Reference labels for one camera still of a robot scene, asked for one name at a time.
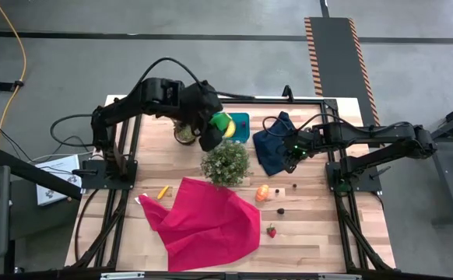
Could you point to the dark toy blackberry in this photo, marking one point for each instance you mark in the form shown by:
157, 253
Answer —
280, 211

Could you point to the green toy cucumber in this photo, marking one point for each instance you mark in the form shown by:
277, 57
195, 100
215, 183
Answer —
220, 121

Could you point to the black striped floor mat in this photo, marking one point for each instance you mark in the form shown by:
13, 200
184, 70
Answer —
335, 58

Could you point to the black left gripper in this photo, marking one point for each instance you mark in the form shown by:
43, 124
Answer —
199, 103

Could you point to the small white tag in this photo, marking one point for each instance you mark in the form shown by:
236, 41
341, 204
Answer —
138, 199

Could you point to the orange toy mandarin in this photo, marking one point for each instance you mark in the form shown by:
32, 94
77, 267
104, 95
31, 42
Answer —
262, 193

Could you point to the red toy strawberry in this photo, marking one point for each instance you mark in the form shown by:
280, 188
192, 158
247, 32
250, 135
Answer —
272, 232

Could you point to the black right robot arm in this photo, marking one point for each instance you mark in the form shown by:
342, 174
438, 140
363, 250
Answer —
366, 134

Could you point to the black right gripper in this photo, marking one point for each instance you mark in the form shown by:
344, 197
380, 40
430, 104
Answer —
304, 142

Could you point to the bushy potted plant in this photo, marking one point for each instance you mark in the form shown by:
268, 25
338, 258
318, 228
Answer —
226, 163

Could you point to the yellow toy banana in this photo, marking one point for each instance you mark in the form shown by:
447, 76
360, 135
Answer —
231, 129

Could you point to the white printed box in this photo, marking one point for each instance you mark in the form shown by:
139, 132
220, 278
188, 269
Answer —
55, 171

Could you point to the navy blue cloth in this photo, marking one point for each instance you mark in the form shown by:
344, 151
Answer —
267, 149

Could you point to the black aluminium table frame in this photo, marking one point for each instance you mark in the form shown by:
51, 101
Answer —
273, 101

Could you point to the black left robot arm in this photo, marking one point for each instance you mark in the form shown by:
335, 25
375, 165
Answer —
133, 101

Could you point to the small yellow toy pepper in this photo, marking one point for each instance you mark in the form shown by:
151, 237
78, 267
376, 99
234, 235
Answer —
163, 192

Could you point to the teal plastic container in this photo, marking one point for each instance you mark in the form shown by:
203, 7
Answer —
244, 134

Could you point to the potted succulent plant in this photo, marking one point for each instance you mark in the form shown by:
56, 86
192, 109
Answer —
183, 134

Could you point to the red cloth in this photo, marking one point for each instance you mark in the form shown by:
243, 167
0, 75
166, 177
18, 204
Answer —
211, 241

